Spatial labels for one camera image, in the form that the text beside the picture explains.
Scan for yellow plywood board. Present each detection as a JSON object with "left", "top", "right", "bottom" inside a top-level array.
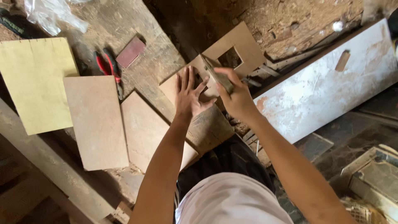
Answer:
[{"left": 0, "top": 37, "right": 80, "bottom": 136}]

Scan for metal file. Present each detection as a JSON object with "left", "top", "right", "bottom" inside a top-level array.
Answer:
[{"left": 200, "top": 54, "right": 234, "bottom": 95}]

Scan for person's left hand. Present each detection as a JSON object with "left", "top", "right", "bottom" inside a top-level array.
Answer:
[{"left": 174, "top": 66, "right": 217, "bottom": 120}]

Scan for red sandpaper block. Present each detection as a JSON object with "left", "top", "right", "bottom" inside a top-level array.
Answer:
[{"left": 116, "top": 37, "right": 146, "bottom": 69}]

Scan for brown board with square holes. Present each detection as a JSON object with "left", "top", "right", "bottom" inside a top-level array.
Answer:
[{"left": 159, "top": 21, "right": 267, "bottom": 108}]

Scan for brown rectangular fibreboard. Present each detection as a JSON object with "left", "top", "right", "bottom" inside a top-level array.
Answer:
[
  {"left": 63, "top": 75, "right": 129, "bottom": 172},
  {"left": 120, "top": 91, "right": 199, "bottom": 173}
]

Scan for person's right hand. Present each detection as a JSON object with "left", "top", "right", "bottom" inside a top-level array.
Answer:
[{"left": 214, "top": 67, "right": 260, "bottom": 122}]

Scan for person's white shirt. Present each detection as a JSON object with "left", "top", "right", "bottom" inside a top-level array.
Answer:
[{"left": 175, "top": 172, "right": 294, "bottom": 224}]

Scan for clear plastic bag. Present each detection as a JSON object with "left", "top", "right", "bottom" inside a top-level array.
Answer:
[{"left": 24, "top": 0, "right": 94, "bottom": 37}]

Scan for grey metal machine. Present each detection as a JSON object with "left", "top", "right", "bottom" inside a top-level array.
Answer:
[{"left": 340, "top": 144, "right": 398, "bottom": 223}]

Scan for person's black trousers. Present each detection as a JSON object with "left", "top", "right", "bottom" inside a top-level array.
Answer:
[{"left": 177, "top": 134, "right": 276, "bottom": 203}]

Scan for red-handled pliers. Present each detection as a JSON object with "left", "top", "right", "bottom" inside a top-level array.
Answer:
[{"left": 93, "top": 47, "right": 124, "bottom": 101}]

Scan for white painted plank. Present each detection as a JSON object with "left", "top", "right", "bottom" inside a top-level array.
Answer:
[{"left": 252, "top": 18, "right": 398, "bottom": 144}]

